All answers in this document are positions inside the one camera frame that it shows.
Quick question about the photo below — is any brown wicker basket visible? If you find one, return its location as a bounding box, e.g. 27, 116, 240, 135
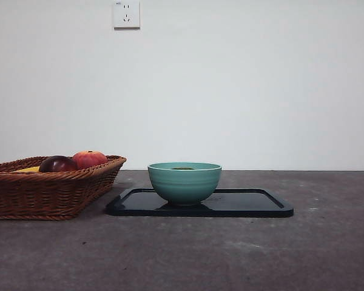
0, 155, 127, 221

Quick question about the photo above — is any black rectangular tray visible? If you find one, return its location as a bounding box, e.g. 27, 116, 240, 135
105, 187, 294, 217

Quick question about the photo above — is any teal ribbed bowl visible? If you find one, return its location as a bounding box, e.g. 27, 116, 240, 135
147, 162, 223, 207

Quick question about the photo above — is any white wall power socket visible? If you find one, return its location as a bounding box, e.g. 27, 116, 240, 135
113, 0, 141, 30

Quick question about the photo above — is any dark purple plum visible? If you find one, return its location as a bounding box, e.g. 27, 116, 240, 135
38, 155, 78, 173

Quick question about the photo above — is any yellow fruit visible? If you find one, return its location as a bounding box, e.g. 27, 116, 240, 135
12, 166, 41, 174

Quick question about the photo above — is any red orange peach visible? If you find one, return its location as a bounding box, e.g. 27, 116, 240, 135
72, 149, 108, 169

